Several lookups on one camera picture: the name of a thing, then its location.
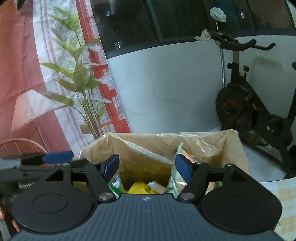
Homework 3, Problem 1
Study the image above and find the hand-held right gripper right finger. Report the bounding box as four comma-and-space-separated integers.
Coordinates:
175, 154, 250, 203

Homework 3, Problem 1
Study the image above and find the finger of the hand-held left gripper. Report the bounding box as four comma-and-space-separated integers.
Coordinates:
20, 159, 89, 183
20, 151, 75, 166

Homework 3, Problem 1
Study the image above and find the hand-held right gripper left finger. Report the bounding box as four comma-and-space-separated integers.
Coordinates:
46, 154, 120, 203

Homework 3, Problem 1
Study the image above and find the green snack packet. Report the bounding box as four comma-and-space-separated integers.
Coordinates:
108, 175, 126, 194

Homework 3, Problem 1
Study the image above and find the pale green chips bag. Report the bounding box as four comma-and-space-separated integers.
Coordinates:
166, 142, 204, 194

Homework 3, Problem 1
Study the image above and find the cardboard box with plastic liner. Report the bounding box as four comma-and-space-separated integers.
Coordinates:
80, 129, 250, 193

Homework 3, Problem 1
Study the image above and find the white snack packet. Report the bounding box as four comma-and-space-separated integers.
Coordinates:
147, 181, 167, 194

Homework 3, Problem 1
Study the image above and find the yellow snack bag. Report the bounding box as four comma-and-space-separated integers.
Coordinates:
127, 181, 152, 194

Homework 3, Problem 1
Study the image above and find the brown slipper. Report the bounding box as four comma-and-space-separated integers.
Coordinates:
244, 133, 270, 147

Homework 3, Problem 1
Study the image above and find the black exercise bike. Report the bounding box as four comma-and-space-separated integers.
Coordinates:
194, 29, 296, 180

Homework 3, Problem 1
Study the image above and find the printed room scene backdrop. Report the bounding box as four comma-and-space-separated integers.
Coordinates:
0, 0, 133, 167

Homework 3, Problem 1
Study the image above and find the metal pipe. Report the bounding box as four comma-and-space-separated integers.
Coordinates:
220, 46, 226, 87

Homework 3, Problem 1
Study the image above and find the white crumpled cloth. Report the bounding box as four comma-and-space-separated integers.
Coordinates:
194, 29, 211, 42

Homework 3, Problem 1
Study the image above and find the dark window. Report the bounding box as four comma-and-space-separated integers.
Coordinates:
91, 0, 296, 58

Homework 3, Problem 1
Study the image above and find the white hanging bag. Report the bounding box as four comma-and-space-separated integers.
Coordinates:
209, 7, 227, 23

